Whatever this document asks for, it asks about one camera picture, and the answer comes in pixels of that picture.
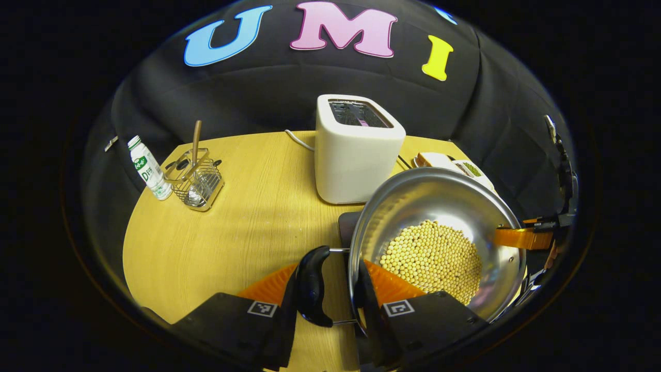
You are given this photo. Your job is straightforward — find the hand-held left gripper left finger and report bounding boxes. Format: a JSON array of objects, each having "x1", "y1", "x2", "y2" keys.
[{"x1": 169, "y1": 263, "x2": 300, "y2": 371}]

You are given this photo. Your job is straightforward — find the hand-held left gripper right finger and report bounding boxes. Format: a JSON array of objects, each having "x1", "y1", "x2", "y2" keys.
[{"x1": 354, "y1": 258, "x2": 489, "y2": 370}]

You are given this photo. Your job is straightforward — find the pile of soybeans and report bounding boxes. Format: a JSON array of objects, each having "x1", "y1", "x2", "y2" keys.
[{"x1": 380, "y1": 220, "x2": 483, "y2": 305}]

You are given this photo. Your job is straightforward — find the stainless steel pot black handles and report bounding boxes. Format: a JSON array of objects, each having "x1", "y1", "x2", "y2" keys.
[{"x1": 295, "y1": 166, "x2": 527, "y2": 329}]

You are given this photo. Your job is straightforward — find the black induction cooktop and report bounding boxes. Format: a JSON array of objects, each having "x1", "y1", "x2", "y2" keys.
[{"x1": 338, "y1": 211, "x2": 549, "y2": 308}]

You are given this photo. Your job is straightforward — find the black metal stand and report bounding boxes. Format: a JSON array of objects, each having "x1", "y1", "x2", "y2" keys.
[{"x1": 544, "y1": 115, "x2": 579, "y2": 215}]

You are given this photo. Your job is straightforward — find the white divided dish with beans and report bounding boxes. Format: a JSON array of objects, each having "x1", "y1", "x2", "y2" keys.
[{"x1": 452, "y1": 160, "x2": 495, "y2": 191}]

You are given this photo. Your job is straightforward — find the white flat item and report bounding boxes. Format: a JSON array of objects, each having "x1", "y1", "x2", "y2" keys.
[{"x1": 416, "y1": 152, "x2": 456, "y2": 169}]

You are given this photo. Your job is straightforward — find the white toaster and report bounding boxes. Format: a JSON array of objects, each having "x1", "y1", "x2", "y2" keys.
[{"x1": 315, "y1": 94, "x2": 406, "y2": 205}]

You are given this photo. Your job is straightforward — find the white drink bottle green label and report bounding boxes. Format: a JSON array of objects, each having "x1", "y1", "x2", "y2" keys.
[{"x1": 128, "y1": 135, "x2": 174, "y2": 201}]

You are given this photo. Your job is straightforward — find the black backdrop cloth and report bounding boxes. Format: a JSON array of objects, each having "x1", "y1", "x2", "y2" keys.
[{"x1": 77, "y1": 0, "x2": 579, "y2": 311}]

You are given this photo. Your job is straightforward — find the wire utensil rack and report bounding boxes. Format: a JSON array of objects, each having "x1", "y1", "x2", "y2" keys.
[{"x1": 164, "y1": 148, "x2": 225, "y2": 212}]

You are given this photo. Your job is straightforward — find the white toaster cable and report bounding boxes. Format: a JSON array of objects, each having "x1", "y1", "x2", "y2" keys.
[{"x1": 285, "y1": 129, "x2": 317, "y2": 152}]

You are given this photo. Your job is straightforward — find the wooden-handled utensil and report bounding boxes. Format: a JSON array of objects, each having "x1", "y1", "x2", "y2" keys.
[{"x1": 188, "y1": 120, "x2": 203, "y2": 202}]

